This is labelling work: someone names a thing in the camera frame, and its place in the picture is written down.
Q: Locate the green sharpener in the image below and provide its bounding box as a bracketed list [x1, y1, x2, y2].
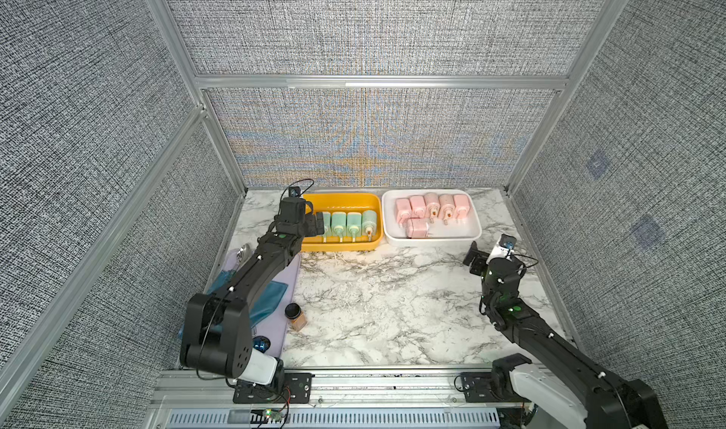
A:
[361, 210, 378, 242]
[346, 212, 362, 243]
[321, 212, 331, 243]
[331, 212, 347, 243]

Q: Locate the white plastic storage box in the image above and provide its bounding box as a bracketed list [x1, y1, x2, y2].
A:
[381, 189, 482, 247]

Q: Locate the yellow plastic storage box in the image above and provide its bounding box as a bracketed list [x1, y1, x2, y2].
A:
[302, 193, 384, 252]

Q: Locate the pink pencil sharpener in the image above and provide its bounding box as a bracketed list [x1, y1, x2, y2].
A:
[454, 194, 471, 221]

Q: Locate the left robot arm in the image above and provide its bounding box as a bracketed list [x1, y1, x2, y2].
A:
[180, 213, 324, 386]

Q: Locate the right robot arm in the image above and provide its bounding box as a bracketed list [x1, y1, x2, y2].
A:
[461, 234, 667, 428]

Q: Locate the silver metal spoon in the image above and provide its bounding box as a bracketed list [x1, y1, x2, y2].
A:
[236, 244, 253, 265]

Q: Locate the teal cloth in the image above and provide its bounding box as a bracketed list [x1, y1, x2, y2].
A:
[209, 270, 289, 328]

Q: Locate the small brown jar black lid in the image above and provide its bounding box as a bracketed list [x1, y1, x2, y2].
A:
[285, 302, 307, 332]

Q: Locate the lilac plastic tray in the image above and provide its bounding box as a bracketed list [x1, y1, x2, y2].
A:
[206, 251, 301, 357]

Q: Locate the blue round object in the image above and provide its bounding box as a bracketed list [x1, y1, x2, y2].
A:
[253, 336, 271, 353]

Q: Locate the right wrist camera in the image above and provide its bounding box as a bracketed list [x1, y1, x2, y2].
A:
[487, 234, 517, 264]

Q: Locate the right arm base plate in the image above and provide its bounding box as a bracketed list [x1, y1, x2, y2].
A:
[455, 372, 507, 404]

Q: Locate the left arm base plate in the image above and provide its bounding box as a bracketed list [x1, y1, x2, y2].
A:
[233, 372, 314, 404]

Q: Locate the aluminium front rail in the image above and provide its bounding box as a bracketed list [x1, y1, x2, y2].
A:
[142, 366, 566, 428]

